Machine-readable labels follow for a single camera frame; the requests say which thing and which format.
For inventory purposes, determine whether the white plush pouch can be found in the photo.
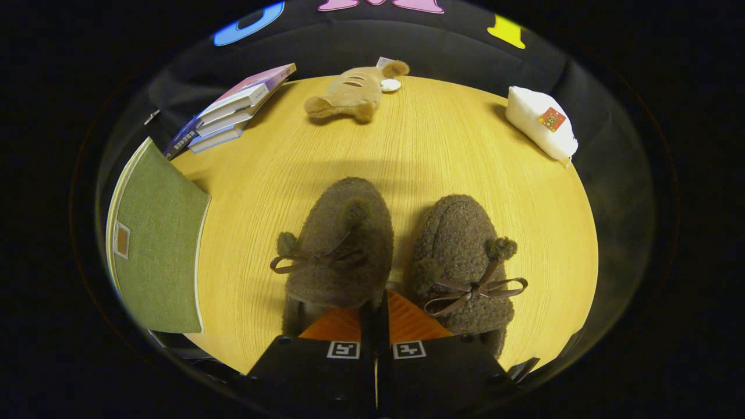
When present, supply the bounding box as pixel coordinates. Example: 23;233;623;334
505;86;579;168

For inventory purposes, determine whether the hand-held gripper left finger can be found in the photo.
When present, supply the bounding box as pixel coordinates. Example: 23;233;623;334
247;300;379;419

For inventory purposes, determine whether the pink cover book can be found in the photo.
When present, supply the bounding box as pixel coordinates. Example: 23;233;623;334
197;63;297;121

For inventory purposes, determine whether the black backdrop cloth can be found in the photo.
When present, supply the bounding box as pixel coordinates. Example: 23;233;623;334
96;0;658;373

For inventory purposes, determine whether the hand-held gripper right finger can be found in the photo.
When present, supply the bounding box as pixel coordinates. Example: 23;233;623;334
377;289;540;419

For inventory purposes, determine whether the pale blue book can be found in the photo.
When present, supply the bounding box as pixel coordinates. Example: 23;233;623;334
187;121;249;154

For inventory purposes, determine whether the brown fluffy shoe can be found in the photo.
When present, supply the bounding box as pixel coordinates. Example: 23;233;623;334
406;194;529;359
269;176;395;337

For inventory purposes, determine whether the white book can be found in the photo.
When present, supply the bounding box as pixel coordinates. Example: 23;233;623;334
194;106;258;139

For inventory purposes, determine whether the dark blue book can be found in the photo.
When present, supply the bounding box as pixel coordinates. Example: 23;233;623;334
162;115;203;160

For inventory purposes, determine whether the tan plush toy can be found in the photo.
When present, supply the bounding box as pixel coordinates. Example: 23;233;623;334
304;58;410;124

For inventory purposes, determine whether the green fabric storage box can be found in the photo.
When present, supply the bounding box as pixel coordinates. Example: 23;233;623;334
105;137;212;336

